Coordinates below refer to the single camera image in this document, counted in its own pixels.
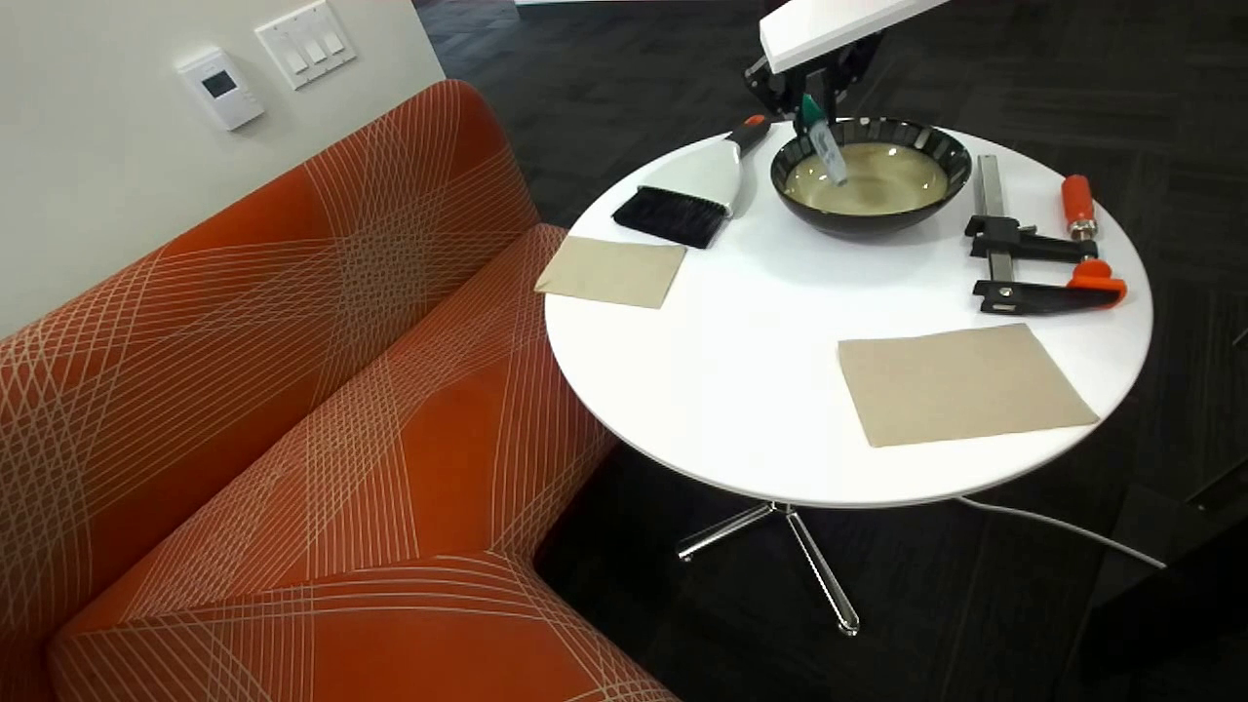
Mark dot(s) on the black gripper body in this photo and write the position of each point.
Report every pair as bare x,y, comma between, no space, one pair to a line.
844,64

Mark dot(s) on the green cap grey Sharpie marker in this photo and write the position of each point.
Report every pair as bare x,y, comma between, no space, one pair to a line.
824,148

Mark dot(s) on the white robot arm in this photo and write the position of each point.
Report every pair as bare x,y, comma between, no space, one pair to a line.
832,27

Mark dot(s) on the dark ceramic bowl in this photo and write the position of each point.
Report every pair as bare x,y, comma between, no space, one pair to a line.
873,178

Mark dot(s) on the black rectangular pad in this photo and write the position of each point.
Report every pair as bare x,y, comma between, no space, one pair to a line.
668,215

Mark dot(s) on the small brown paper sheet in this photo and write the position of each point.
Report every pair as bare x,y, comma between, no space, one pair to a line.
610,271

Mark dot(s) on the orange black bar clamp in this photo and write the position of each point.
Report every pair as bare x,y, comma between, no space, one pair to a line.
1035,249

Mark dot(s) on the tan cloth right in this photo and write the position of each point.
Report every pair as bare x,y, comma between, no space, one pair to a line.
960,383

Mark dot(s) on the chrome table base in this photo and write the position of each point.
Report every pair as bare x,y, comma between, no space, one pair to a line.
785,552

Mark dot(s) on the orange patterned sofa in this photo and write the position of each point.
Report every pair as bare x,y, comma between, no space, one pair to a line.
297,430

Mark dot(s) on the white light switch plate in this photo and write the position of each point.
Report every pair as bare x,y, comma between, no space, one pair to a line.
307,44

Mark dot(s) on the white wall thermostat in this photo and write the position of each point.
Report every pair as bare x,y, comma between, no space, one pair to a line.
221,89

